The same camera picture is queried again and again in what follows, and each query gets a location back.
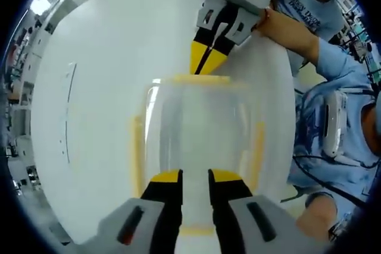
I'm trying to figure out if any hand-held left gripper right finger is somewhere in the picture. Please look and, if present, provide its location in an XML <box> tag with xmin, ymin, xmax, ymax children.
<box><xmin>207</xmin><ymin>168</ymin><xmax>301</xmax><ymax>254</ymax></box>

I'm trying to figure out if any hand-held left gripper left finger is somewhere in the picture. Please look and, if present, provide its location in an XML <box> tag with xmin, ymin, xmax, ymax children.
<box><xmin>73</xmin><ymin>168</ymin><xmax>184</xmax><ymax>254</ymax></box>

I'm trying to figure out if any person's right hand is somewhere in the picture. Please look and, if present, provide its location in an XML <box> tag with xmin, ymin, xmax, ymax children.
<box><xmin>252</xmin><ymin>12</ymin><xmax>267</xmax><ymax>36</ymax></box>

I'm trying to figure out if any person in blue shirt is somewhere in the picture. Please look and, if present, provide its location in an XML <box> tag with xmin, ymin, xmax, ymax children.
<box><xmin>287</xmin><ymin>37</ymin><xmax>381</xmax><ymax>207</ymax></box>

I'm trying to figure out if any white chest device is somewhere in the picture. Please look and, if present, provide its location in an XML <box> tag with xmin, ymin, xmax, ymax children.
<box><xmin>322</xmin><ymin>90</ymin><xmax>349</xmax><ymax>161</ymax></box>

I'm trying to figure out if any thin black cable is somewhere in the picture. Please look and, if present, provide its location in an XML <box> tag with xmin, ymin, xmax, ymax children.
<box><xmin>293</xmin><ymin>86</ymin><xmax>376</xmax><ymax>102</ymax></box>

